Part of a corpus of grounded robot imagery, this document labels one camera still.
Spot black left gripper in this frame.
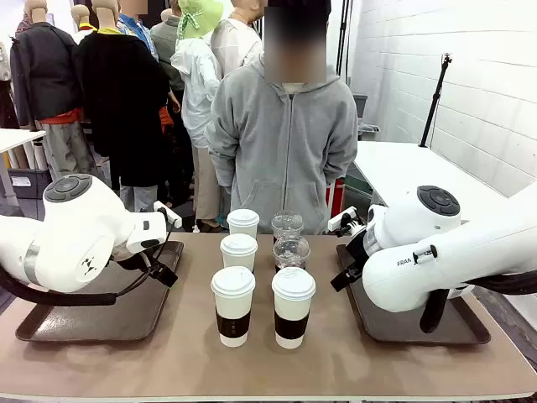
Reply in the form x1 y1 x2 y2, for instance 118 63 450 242
142 251 180 289

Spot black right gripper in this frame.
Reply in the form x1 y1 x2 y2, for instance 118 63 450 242
330 233 371 293

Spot clear plastic iced coffee cup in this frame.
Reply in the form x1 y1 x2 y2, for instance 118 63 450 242
270 211 305 244
272 235 312 273

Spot brown plastic serving tray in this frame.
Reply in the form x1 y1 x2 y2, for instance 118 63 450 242
335 243 493 346
15 239 185 343

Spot red box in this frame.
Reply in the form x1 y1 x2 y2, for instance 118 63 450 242
325 178 347 219

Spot white paper cup black sleeve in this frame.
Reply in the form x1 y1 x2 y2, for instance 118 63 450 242
226 208 261 239
219 233 259 273
210 265 257 348
271 266 317 351

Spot large white table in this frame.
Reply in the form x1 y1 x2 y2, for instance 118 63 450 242
353 140 537 222

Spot person in grey hoodie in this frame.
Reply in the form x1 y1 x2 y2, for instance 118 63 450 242
205 0 360 236

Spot grey box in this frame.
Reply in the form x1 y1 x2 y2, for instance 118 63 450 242
352 92 382 140

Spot grey storage bin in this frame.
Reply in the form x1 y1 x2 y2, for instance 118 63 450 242
7 167 54 201

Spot black tripod pole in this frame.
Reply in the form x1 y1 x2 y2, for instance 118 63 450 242
419 52 454 149

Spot mannequin in black coat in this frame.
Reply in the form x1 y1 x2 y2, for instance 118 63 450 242
76 0 171 213

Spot mannequin with green hat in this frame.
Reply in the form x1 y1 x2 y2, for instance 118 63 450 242
169 0 226 233

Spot small white side table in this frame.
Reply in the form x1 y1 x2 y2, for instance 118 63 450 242
0 128 48 207

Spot black light stand poles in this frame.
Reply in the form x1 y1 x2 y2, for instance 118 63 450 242
336 0 355 81

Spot mannequin in grey green jacket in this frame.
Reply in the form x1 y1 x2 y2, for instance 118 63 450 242
149 7 186 94

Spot mannequin in dark grey jacket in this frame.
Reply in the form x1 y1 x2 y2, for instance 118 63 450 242
9 0 98 180

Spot mannequin in white shirt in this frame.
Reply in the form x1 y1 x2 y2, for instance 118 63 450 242
210 0 266 79

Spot person in blue patterned shirt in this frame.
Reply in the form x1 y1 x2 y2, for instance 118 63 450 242
116 0 159 62

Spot mannequin with red yellow collar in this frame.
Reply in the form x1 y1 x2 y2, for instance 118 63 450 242
70 3 98 44

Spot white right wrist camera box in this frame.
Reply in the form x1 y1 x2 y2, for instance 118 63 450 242
326 206 359 233

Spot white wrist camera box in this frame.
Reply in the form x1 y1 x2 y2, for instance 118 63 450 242
326 206 359 233
153 200 184 230

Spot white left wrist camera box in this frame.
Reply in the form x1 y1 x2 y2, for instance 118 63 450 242
153 200 184 230

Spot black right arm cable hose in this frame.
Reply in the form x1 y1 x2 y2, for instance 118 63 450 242
419 271 537 335

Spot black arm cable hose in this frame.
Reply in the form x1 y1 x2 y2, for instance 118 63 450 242
419 271 537 335
0 228 175 308

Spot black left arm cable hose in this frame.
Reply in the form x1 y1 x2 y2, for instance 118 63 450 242
0 228 175 308

